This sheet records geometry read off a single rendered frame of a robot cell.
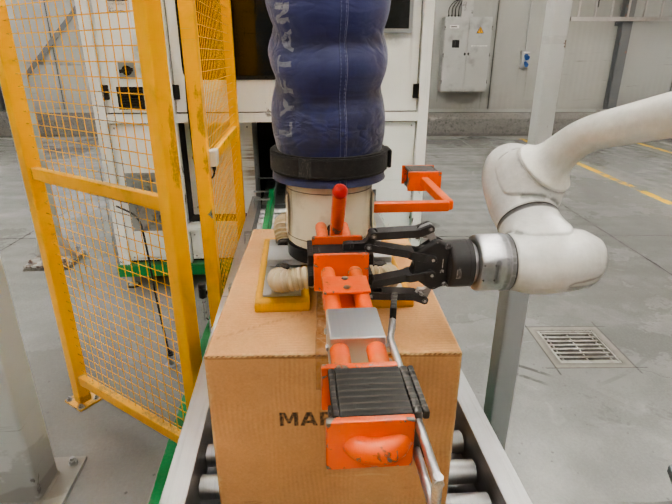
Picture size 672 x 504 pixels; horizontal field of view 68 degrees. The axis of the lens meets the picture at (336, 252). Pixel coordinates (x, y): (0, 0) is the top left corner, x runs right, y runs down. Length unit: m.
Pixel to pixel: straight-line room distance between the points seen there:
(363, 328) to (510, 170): 0.43
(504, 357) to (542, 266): 0.72
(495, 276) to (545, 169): 0.20
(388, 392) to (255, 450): 0.48
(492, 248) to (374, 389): 0.38
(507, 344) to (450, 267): 0.72
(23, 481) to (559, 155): 1.81
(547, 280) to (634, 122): 0.24
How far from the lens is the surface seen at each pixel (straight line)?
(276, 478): 0.94
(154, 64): 1.38
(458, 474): 1.20
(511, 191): 0.87
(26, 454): 1.94
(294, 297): 0.91
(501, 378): 1.52
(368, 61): 0.88
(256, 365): 0.80
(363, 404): 0.44
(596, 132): 0.83
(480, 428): 1.23
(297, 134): 0.88
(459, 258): 0.77
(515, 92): 10.03
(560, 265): 0.81
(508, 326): 1.44
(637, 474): 2.20
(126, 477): 2.05
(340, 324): 0.57
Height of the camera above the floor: 1.38
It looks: 22 degrees down
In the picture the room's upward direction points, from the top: straight up
